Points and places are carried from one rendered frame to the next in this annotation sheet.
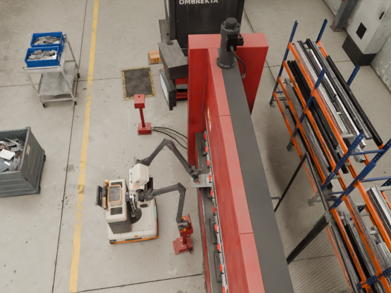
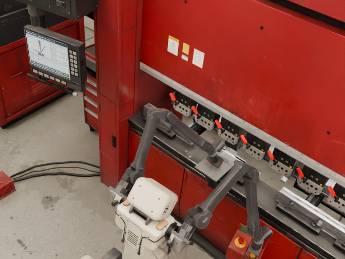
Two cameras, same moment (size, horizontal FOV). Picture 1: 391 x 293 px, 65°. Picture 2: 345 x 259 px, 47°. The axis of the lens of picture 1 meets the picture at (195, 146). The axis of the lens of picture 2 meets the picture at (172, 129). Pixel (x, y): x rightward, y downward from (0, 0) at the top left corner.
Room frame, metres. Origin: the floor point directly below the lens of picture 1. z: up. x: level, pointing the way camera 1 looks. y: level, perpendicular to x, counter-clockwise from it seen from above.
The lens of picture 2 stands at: (0.83, 1.52, 2.91)
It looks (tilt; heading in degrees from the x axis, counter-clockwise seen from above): 41 degrees down; 313
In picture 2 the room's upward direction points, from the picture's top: 7 degrees clockwise
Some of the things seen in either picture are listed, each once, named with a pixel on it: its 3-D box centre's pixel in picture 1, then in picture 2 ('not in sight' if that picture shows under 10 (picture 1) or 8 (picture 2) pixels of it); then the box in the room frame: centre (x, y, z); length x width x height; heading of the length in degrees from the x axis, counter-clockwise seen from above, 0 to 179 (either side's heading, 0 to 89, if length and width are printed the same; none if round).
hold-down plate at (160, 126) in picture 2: (203, 146); (159, 127); (2.51, -0.11, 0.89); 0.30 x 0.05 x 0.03; 7
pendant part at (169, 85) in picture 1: (168, 89); (58, 56); (3.04, 0.40, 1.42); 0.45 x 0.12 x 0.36; 21
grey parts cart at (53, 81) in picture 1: (54, 71); not in sight; (4.35, 2.65, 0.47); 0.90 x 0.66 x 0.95; 10
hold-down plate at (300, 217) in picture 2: (213, 230); (298, 217); (1.31, -0.25, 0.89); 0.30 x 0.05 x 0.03; 7
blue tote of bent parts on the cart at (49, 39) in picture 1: (48, 42); not in sight; (4.59, 2.69, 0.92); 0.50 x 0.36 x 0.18; 100
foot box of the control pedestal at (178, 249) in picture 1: (182, 244); not in sight; (1.41, 0.12, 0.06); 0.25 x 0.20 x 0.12; 108
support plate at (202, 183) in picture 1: (201, 180); (216, 164); (1.90, -0.09, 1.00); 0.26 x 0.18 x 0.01; 97
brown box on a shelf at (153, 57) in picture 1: (155, 55); not in sight; (4.22, 0.74, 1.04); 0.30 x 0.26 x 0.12; 10
